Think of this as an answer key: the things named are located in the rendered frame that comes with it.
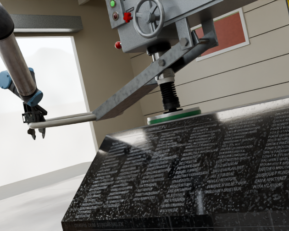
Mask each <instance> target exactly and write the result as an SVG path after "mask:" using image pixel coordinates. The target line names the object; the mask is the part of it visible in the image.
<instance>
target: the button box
mask: <svg viewBox="0 0 289 231"><path fill-rule="evenodd" d="M115 1H116V6H115V7H114V8H111V7H110V0H106V5H107V9H108V14H109V18H110V22H111V28H112V29H117V28H118V27H120V26H122V25H124V24H126V20H124V19H123V17H124V13H125V8H124V3H123V0H115ZM115 11H117V12H118V14H119V18H118V20H117V21H114V20H113V18H112V14H113V12H115Z"/></svg>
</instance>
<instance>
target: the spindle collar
mask: <svg viewBox="0 0 289 231"><path fill-rule="evenodd" d="M166 52H167V51H160V52H156V53H153V54H152V57H153V62H155V61H156V60H157V59H158V58H160V57H161V56H162V55H163V54H165V53H166ZM153 62H152V63H153ZM152 63H151V64H152ZM181 65H183V59H182V57H181V58H180V59H178V60H177V61H176V62H174V63H173V64H172V65H170V66H169V67H168V68H167V69H165V70H164V71H163V72H161V73H160V74H159V75H157V76H156V77H155V79H156V81H157V80H160V79H163V78H167V77H175V73H174V68H175V67H177V66H181Z"/></svg>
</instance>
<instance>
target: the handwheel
mask: <svg viewBox="0 0 289 231"><path fill-rule="evenodd" d="M146 1H149V0H139V1H138V2H137V4H136V6H135V8H134V11H133V24H134V27H135V29H136V31H137V33H138V34H139V35H140V36H141V37H143V38H146V39H151V38H154V37H156V36H157V35H158V34H159V33H160V32H161V30H162V28H163V26H164V22H165V11H164V7H163V5H162V3H161V2H160V0H150V1H153V2H154V4H153V6H152V8H151V9H150V11H144V12H143V13H139V9H140V7H141V5H142V4H143V3H144V2H146ZM157 7H158V9H159V12H160V14H159V15H157V14H154V12H155V10H156V9H157ZM138 17H140V18H142V21H143V23H147V24H148V27H149V31H150V33H144V32H143V31H142V30H141V28H140V27H139V23H138ZM154 21H159V25H158V27H157V29H156V30H155V31H154V28H153V24H152V23H153V22H154Z"/></svg>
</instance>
